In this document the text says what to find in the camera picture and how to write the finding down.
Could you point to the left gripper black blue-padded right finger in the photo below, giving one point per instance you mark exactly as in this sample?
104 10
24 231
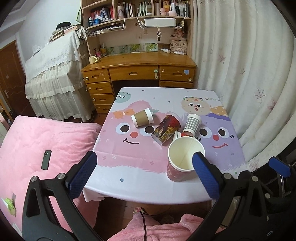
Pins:
222 188

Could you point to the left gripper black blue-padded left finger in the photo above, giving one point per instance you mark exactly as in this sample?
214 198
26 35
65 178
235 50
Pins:
49 212

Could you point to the red patterned paper cup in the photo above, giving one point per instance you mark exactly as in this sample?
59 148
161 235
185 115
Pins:
180 154

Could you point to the red gold paper cup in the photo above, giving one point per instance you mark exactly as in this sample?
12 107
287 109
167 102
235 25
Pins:
178 134

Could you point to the grey checkered paper cup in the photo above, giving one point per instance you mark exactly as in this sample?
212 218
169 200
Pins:
192 124

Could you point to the dark illustrated paper cup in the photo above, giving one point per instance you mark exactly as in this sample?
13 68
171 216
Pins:
167 127

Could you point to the brown kraft paper cup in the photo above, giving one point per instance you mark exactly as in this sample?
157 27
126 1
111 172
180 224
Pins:
142 118

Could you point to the green sticker tag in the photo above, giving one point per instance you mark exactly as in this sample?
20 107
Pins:
10 204

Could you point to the pink fleece robe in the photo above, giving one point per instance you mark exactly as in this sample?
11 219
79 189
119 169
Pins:
144 225

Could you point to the dark green smartphone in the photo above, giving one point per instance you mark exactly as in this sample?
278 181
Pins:
46 160

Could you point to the pink fluffy blanket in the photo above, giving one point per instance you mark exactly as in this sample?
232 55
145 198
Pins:
22 153

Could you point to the left knitted slipper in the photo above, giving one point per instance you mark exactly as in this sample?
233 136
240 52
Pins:
139 210

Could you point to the cartoon monster tablecloth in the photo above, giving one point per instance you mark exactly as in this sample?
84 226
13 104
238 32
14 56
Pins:
131 166

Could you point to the white lace covered piano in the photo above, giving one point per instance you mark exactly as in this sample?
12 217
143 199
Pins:
54 84

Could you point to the white floral curtain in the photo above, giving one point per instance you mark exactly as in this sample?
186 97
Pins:
245 52

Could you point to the wooden desk with drawers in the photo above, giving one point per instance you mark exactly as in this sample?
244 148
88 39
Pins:
105 79

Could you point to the cardboard doodle box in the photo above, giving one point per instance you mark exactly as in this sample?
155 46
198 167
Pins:
178 46

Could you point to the brown wooden door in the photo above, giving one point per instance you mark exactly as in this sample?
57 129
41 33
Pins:
13 81

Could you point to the yellow mug on desk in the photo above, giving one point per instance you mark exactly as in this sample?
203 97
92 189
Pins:
93 59

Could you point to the white storage tray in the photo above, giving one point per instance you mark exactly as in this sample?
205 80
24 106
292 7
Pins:
160 22

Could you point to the wooden bookshelf hutch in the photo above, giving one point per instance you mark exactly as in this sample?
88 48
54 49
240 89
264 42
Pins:
117 27

